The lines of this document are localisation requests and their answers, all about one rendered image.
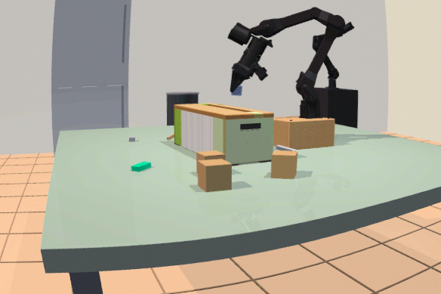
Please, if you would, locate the teal green rectangular block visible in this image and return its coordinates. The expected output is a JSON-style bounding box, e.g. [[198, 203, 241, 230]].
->
[[131, 162, 151, 172]]

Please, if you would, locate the small blue block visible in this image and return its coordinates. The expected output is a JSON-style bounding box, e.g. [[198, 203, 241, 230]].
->
[[231, 86, 242, 96]]

